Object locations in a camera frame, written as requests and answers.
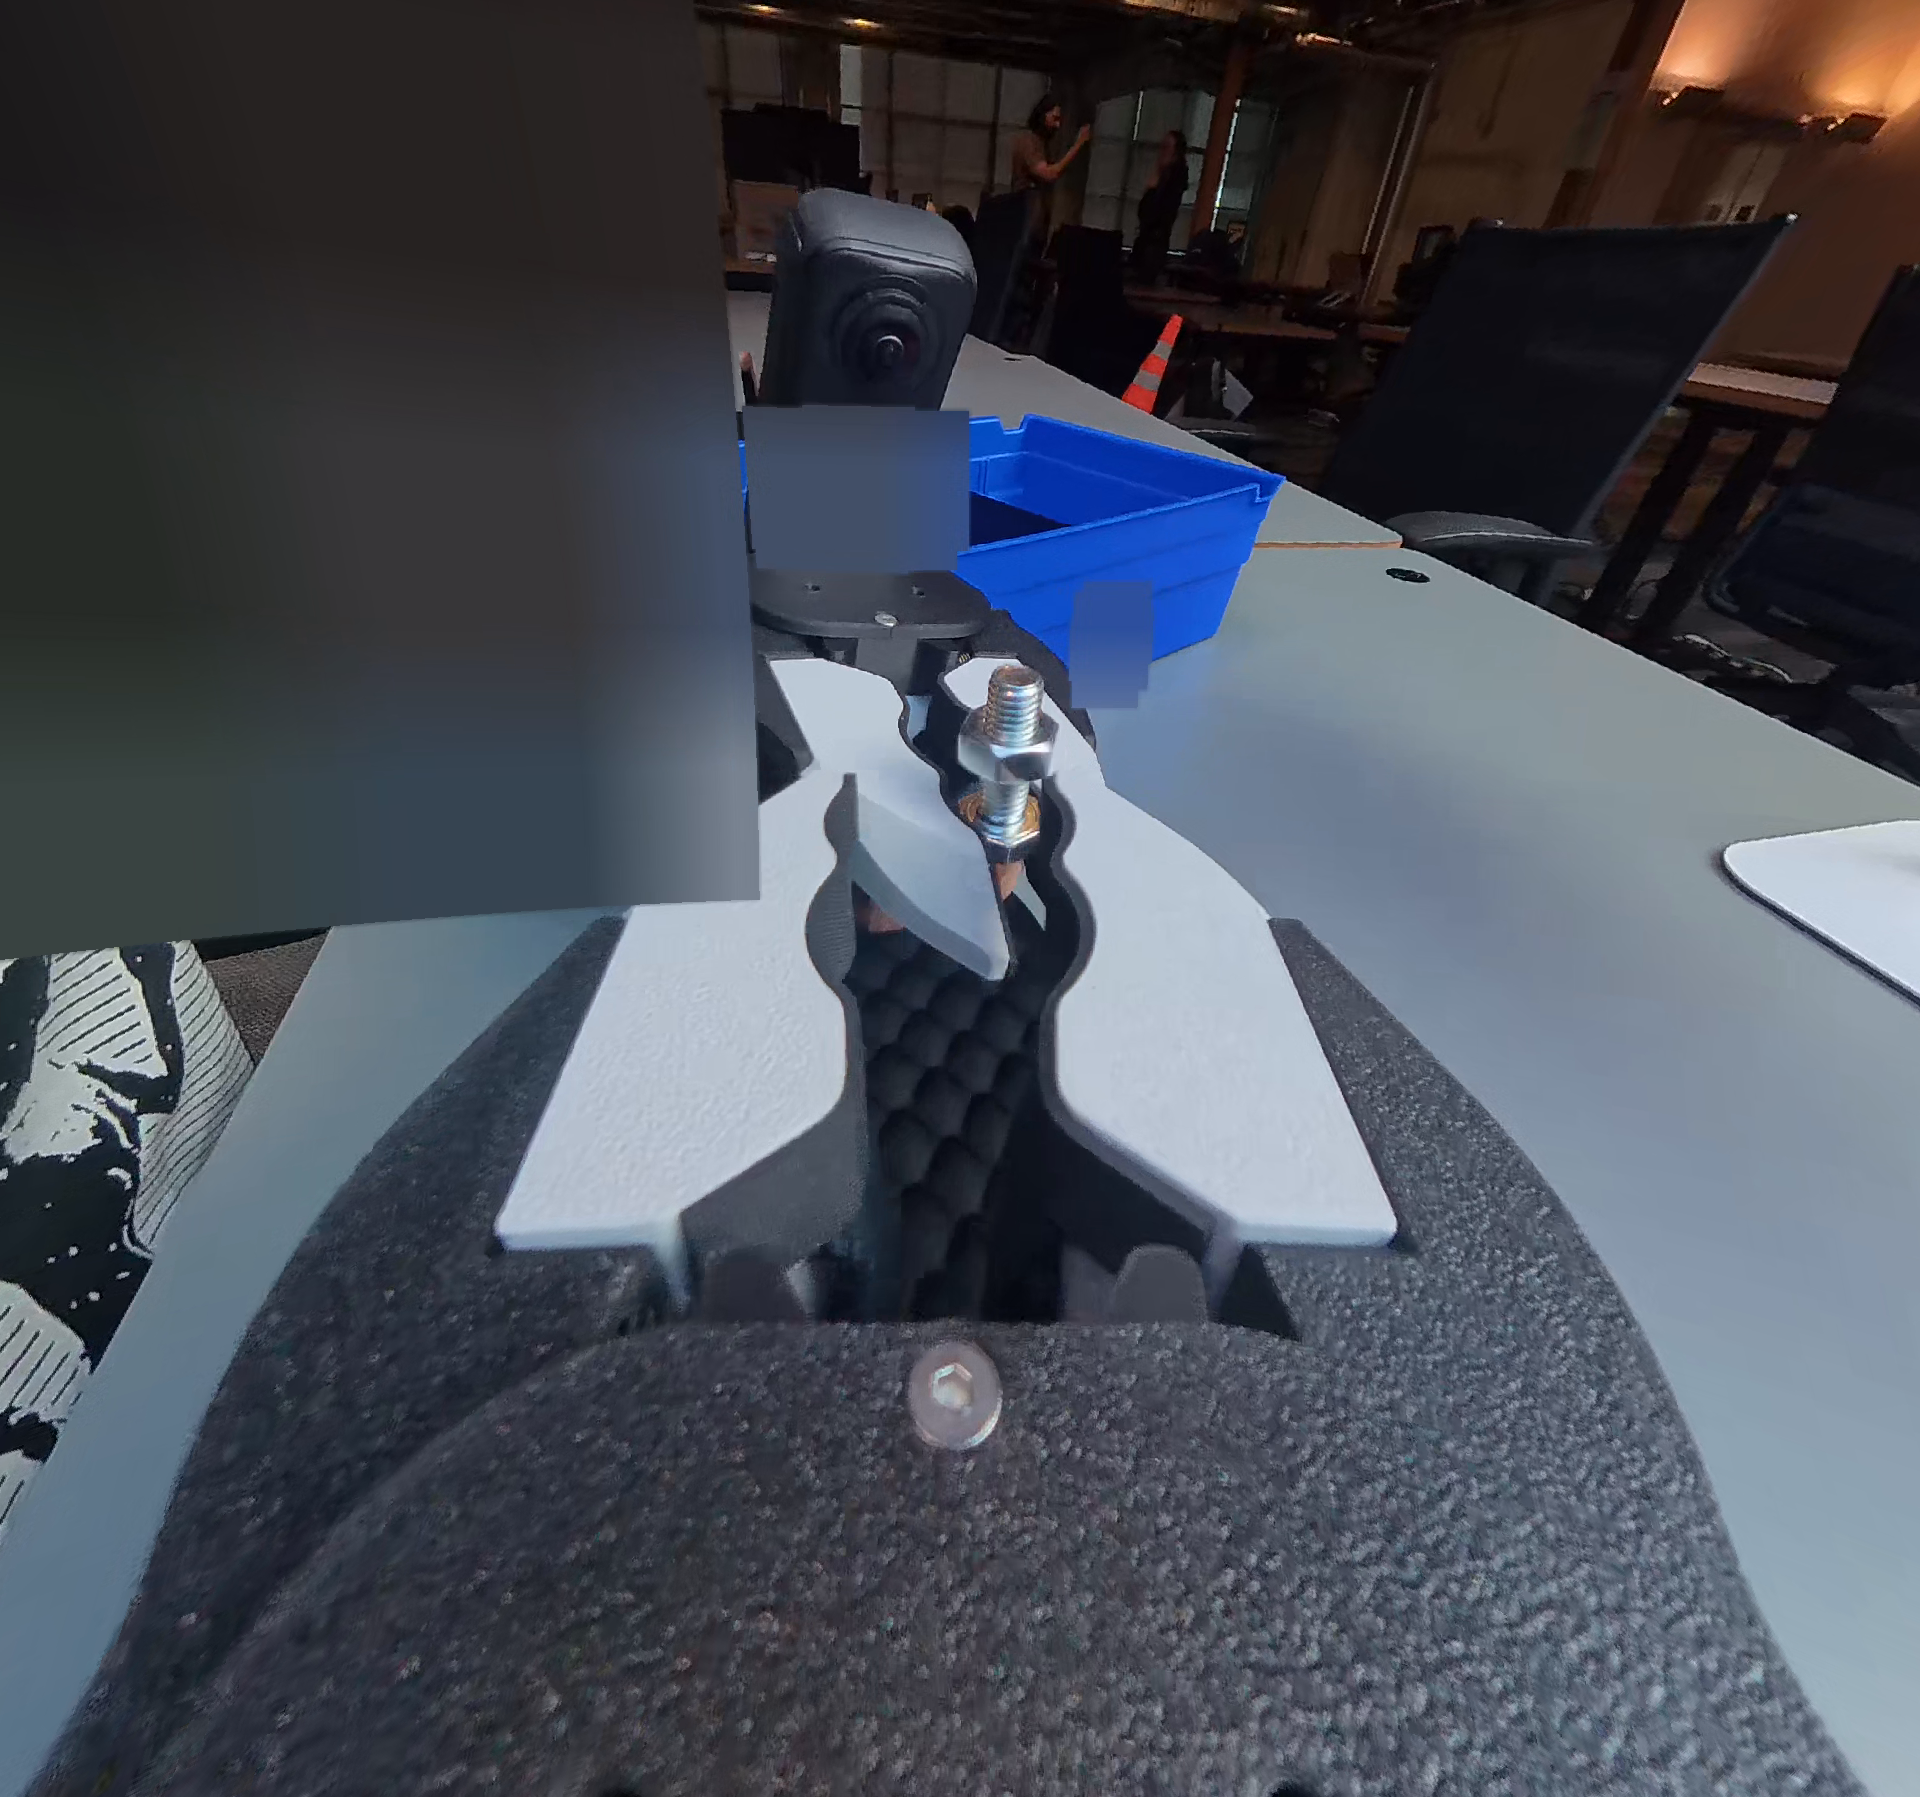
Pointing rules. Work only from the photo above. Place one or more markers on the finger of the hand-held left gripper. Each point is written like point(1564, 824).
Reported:
point(1081, 755)
point(914, 866)

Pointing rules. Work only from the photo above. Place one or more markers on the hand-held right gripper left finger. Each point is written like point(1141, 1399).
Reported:
point(675, 1062)

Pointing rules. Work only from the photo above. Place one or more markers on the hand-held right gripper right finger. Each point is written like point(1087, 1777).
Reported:
point(1216, 1048)

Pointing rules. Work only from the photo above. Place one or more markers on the silver hex nut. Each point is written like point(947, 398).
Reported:
point(1009, 742)

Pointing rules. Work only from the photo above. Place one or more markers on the silver hex bolt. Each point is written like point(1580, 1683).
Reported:
point(1015, 694)

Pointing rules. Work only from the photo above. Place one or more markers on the blue divided parts bin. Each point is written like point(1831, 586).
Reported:
point(1170, 553)

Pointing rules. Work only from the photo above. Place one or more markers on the dark bin divider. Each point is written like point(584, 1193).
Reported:
point(1021, 515)

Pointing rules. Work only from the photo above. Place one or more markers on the black honeycomb wrist pad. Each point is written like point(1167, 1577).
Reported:
point(947, 1076)

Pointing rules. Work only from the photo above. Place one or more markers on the orange traffic cone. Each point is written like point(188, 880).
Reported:
point(1155, 372)

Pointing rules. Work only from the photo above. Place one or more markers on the black white patterned pants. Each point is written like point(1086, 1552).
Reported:
point(91, 1151)

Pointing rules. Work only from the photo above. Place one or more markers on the black office chair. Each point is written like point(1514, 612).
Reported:
point(1860, 508)
point(1545, 359)

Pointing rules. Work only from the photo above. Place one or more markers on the white document stand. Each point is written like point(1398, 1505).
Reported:
point(1846, 899)

